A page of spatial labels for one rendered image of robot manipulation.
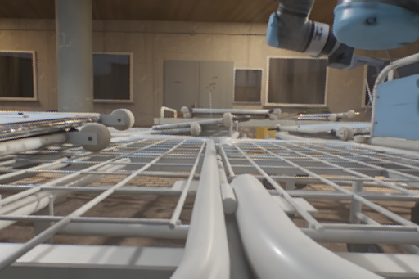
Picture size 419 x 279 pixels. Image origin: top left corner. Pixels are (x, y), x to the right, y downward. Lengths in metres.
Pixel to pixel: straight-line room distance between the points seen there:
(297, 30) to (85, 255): 0.70
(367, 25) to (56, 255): 0.38
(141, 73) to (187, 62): 1.33
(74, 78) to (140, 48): 2.56
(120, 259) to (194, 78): 6.26
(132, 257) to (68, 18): 5.06
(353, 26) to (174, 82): 6.21
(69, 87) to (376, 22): 4.78
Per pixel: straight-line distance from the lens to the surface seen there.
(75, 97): 4.87
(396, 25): 0.32
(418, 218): 0.81
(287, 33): 0.74
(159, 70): 6.63
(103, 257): 0.23
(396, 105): 0.95
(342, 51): 0.81
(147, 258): 0.22
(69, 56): 5.00
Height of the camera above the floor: 0.57
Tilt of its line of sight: 4 degrees down
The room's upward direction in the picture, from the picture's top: 1 degrees clockwise
